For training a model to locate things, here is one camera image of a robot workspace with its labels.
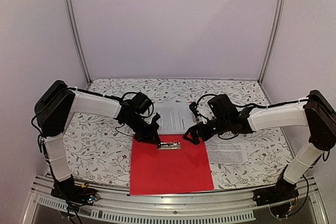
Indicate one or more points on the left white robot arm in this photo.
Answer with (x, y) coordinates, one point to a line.
(55, 109)

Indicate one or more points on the separate printed paper sheet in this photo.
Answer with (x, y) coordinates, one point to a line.
(226, 153)

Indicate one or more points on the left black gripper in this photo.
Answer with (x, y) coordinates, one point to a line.
(152, 132)

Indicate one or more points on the red file folder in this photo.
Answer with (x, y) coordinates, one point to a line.
(155, 172)

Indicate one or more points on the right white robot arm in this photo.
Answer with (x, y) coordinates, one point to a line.
(312, 115)

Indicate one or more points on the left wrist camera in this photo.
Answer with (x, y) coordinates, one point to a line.
(155, 118)

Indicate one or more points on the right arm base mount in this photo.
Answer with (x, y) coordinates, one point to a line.
(281, 198)

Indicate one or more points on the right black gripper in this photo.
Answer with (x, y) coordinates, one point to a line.
(193, 130)

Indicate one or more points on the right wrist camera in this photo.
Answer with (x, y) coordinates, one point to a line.
(201, 113)

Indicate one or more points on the aluminium front rail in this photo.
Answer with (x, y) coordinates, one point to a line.
(116, 205)

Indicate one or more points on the spine metal folder clip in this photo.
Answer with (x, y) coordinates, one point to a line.
(169, 146)

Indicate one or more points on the left aluminium frame post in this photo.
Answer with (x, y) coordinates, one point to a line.
(76, 40)

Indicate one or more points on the right aluminium frame post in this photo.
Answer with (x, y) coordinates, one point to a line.
(271, 40)

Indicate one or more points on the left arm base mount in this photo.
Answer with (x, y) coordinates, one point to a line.
(69, 191)

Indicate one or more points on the printed white paper sheets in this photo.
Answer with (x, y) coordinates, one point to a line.
(175, 117)

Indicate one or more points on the aluminium frame post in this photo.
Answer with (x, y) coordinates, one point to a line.
(76, 40)
(271, 40)

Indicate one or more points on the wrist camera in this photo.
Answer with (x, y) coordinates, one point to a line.
(201, 113)
(155, 118)

